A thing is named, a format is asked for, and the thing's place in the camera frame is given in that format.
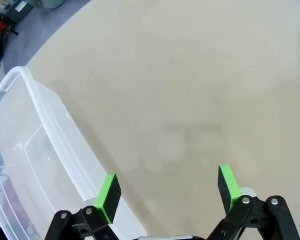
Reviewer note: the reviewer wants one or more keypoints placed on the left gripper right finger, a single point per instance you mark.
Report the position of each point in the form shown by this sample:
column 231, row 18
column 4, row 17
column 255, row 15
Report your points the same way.
column 225, row 190

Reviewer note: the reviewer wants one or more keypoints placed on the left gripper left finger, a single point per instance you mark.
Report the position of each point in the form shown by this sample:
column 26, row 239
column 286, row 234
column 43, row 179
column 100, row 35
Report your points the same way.
column 110, row 197

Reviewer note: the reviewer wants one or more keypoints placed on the clear plastic storage box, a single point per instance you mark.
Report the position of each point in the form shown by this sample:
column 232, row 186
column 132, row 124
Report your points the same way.
column 27, row 125

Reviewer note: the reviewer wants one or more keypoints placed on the pale round container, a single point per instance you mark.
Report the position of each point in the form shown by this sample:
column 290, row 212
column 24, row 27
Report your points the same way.
column 52, row 3

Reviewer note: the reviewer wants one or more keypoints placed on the grey storage crate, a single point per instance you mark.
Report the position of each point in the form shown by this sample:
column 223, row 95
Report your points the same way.
column 17, row 10

